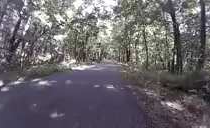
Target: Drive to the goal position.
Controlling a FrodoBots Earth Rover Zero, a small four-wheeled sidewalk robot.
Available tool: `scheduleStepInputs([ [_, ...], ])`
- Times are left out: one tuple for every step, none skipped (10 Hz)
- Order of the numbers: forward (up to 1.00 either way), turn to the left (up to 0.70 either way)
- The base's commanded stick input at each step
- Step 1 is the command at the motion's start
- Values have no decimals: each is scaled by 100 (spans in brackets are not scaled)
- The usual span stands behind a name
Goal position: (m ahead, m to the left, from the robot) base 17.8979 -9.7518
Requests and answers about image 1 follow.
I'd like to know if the grass verge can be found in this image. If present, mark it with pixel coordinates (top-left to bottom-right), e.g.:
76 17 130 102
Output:
0 62 84 88

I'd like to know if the leaf-strewn dirt verge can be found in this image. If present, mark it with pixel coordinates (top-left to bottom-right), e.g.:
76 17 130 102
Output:
117 63 210 128

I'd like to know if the wood of trees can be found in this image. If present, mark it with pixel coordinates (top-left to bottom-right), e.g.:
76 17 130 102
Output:
0 0 210 79

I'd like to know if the grey asphalt road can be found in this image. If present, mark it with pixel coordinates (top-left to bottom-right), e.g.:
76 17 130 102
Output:
0 63 151 128

